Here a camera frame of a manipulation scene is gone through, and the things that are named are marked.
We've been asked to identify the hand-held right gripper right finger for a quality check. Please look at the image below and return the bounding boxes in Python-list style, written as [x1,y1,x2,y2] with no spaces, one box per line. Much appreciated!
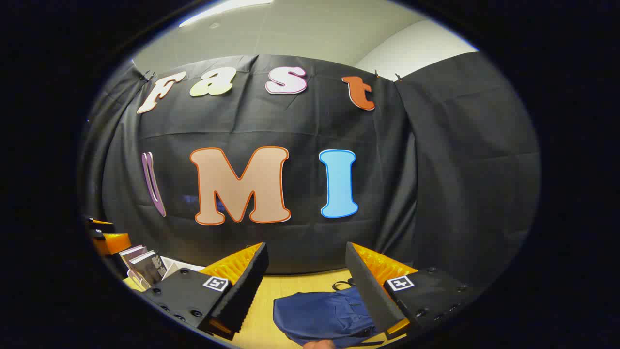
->
[344,241,478,340]

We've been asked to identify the blue schoolbag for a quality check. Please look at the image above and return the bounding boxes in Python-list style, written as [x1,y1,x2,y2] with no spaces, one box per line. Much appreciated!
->
[273,279,388,349]

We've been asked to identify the black backdrop cloth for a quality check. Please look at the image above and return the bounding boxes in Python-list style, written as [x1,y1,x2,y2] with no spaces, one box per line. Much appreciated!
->
[77,51,541,291]

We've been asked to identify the white bookshelf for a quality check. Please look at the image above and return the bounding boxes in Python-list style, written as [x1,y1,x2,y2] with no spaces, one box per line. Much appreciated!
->
[124,257,206,292]

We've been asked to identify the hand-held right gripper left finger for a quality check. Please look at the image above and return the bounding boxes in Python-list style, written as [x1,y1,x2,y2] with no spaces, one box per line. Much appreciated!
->
[140,241,270,341]

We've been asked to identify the grey cover book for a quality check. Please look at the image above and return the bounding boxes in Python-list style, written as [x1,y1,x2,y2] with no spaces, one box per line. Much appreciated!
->
[129,250,168,286]

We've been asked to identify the pink edged book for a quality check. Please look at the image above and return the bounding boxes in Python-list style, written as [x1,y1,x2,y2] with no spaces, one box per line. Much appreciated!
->
[119,245,147,272]

